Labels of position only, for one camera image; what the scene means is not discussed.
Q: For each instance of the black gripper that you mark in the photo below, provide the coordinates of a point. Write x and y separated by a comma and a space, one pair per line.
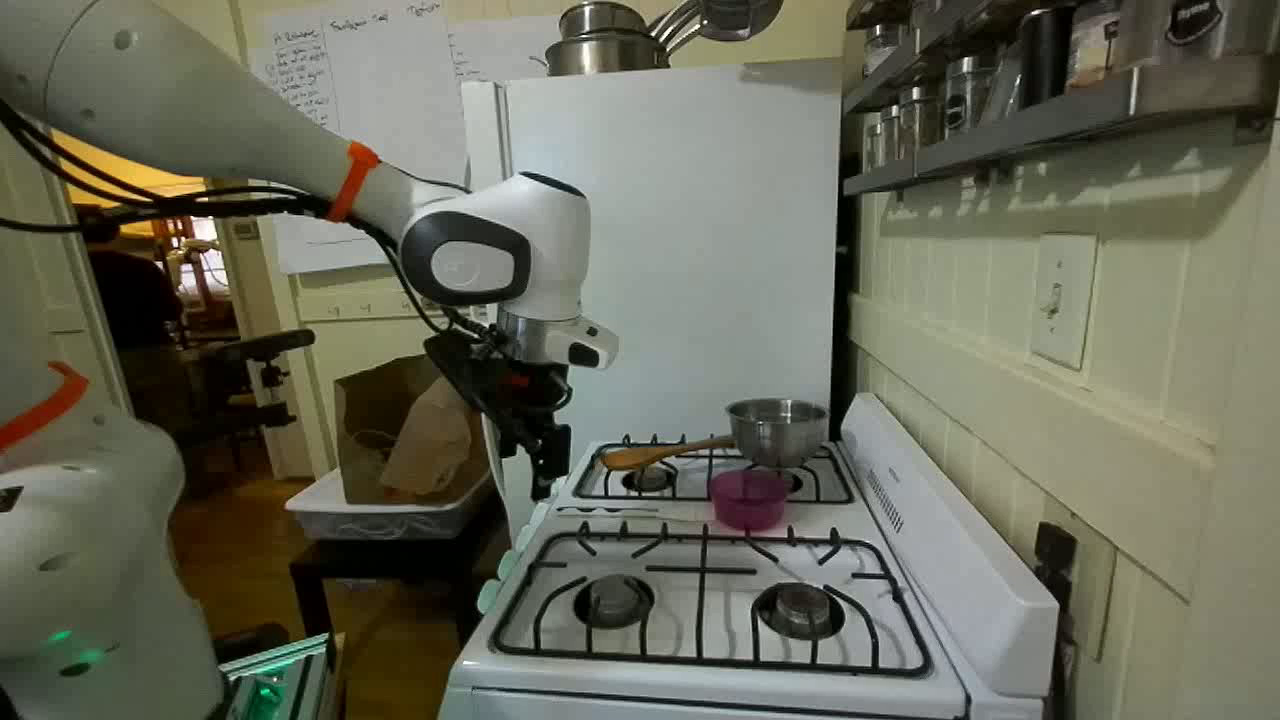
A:
503, 381

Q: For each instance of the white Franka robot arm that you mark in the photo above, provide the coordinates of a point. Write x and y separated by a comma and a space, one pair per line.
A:
162, 82

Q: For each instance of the silver metal pot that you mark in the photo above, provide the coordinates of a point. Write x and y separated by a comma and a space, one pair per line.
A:
777, 429

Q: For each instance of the glass spice jar steel cap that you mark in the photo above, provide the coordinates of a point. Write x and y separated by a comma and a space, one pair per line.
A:
968, 93
916, 116
878, 138

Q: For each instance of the wooden spoon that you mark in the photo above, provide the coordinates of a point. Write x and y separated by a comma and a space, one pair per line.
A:
642, 452

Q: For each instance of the black stove grate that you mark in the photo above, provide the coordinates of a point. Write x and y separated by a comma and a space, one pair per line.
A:
655, 496
696, 568

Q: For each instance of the brown cardboard box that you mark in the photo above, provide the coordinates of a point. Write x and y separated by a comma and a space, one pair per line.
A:
400, 440

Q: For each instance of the white plastic bin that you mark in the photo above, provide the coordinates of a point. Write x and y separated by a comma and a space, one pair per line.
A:
387, 518

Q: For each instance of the dark low table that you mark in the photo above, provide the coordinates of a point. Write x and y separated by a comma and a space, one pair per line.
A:
387, 561

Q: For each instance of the pink cup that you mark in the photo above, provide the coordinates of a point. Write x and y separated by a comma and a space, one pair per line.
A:
751, 503

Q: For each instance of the white refrigerator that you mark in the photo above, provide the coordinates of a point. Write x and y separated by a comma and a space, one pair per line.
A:
692, 242

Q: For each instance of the stacked steel pots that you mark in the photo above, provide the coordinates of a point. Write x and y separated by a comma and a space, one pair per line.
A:
600, 51

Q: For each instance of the white gas stove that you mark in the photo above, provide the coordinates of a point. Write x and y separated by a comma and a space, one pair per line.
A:
963, 574

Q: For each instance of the person in dark clothes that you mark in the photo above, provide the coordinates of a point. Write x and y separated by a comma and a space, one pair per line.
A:
134, 320

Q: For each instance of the steel ladles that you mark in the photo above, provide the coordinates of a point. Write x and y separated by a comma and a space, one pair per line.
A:
727, 18

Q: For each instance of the black camera on stand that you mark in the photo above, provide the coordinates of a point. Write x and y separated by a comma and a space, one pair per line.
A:
264, 347

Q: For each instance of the white paper wall sheet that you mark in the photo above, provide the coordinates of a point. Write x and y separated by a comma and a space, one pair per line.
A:
375, 82

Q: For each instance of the black wall plug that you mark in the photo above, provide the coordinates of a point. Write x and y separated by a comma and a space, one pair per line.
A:
1055, 549

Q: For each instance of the white light switch plate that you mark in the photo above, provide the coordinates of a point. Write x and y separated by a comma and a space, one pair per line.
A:
1061, 304

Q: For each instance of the steel wall spice rack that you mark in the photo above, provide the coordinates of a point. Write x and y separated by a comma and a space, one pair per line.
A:
1064, 116

